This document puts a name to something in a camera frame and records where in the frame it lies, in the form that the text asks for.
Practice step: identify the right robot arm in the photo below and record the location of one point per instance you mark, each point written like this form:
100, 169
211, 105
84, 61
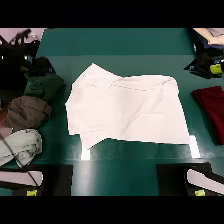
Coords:
203, 178

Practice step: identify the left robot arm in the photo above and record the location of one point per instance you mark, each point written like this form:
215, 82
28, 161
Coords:
20, 178

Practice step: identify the white T-shirt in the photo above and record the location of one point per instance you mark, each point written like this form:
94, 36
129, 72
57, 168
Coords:
126, 106

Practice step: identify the dark green garment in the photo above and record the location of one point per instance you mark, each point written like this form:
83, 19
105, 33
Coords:
43, 86

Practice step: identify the brown garment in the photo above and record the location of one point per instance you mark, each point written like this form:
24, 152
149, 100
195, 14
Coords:
28, 111

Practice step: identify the pale grey garment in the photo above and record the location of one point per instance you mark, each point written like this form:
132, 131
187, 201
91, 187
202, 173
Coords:
20, 145

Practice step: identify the dark red garment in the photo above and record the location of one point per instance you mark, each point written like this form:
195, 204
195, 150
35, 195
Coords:
213, 108

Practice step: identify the black garment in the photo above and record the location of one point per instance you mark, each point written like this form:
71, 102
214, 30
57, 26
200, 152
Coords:
205, 65

